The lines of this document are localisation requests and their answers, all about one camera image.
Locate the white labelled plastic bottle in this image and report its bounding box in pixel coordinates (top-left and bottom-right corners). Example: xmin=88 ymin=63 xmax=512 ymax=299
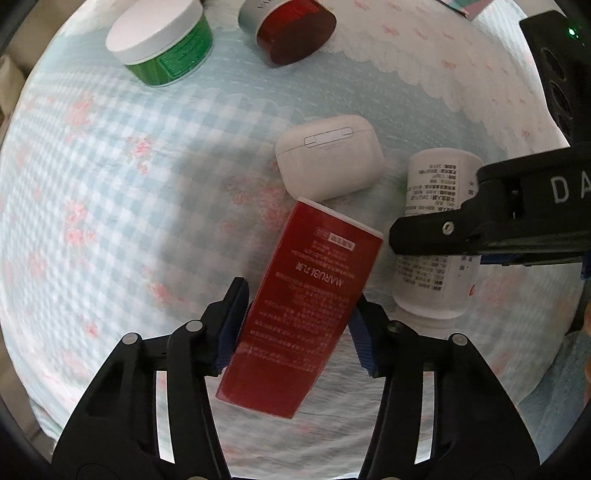
xmin=392 ymin=148 xmax=485 ymax=332

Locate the white bow-print lace cloth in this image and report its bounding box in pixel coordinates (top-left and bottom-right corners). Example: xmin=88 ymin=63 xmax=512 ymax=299
xmin=318 ymin=0 xmax=575 ymax=155

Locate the red cardboard box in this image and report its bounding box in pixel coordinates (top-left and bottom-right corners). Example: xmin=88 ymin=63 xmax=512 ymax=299
xmin=215 ymin=198 xmax=384 ymax=420

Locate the pastel printed card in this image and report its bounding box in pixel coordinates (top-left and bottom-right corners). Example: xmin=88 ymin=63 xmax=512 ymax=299
xmin=438 ymin=0 xmax=491 ymax=22

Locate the white earbud case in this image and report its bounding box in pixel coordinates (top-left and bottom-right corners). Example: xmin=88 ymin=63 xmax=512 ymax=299
xmin=275 ymin=114 xmax=385 ymax=202

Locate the light blue cloth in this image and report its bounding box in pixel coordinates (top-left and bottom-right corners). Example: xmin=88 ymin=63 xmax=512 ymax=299
xmin=517 ymin=330 xmax=591 ymax=418

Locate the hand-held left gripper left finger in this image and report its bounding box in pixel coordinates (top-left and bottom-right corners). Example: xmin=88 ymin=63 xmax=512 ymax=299
xmin=53 ymin=277 xmax=250 ymax=480

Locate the red jar with silver lid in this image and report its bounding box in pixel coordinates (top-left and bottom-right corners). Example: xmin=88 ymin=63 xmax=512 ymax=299
xmin=238 ymin=0 xmax=337 ymax=69

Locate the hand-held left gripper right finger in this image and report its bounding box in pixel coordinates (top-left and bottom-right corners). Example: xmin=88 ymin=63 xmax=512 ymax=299
xmin=348 ymin=295 xmax=540 ymax=480

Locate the beige cloth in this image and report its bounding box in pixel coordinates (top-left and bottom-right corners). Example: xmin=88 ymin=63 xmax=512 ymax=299
xmin=0 ymin=54 xmax=29 ymax=144

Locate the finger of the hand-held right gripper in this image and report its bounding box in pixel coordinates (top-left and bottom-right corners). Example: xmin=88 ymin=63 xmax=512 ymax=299
xmin=388 ymin=196 xmax=482 ymax=256

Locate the green jar with white lid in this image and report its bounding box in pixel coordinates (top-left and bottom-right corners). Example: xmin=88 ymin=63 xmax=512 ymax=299
xmin=105 ymin=0 xmax=214 ymax=87

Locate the blue checked floral blanket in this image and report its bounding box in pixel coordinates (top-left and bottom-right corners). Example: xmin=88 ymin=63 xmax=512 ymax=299
xmin=0 ymin=0 xmax=587 ymax=478

